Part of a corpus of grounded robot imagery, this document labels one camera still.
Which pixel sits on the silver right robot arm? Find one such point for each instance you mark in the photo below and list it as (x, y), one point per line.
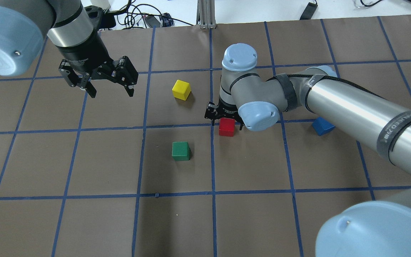
(370, 229)

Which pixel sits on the brown gridded paper mat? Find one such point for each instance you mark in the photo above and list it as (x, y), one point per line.
(90, 177)

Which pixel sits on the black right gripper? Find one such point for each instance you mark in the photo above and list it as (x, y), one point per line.
(226, 110)

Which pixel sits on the blue wooden block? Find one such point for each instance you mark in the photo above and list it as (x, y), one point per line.
(322, 126)

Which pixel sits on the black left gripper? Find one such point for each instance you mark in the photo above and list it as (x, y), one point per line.
(86, 53)

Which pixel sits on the red wooden block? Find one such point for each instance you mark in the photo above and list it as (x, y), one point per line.
(227, 127)

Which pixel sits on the yellow wooden block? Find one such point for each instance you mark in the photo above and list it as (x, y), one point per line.
(181, 90)

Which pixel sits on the aluminium frame post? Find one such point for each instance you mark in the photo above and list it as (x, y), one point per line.
(205, 15)

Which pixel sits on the green wooden block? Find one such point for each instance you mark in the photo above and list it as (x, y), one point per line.
(181, 151)

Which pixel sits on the black power adapter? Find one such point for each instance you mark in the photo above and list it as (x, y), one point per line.
(309, 11)

